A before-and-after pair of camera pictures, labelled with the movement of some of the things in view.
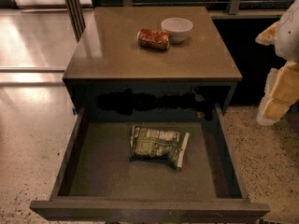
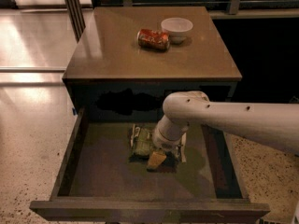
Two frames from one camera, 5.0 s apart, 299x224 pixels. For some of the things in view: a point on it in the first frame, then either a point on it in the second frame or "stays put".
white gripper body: (289, 36) → (165, 143)
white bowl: (177, 28) stays put
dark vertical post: (73, 1) stays put
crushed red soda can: (153, 39) stays put
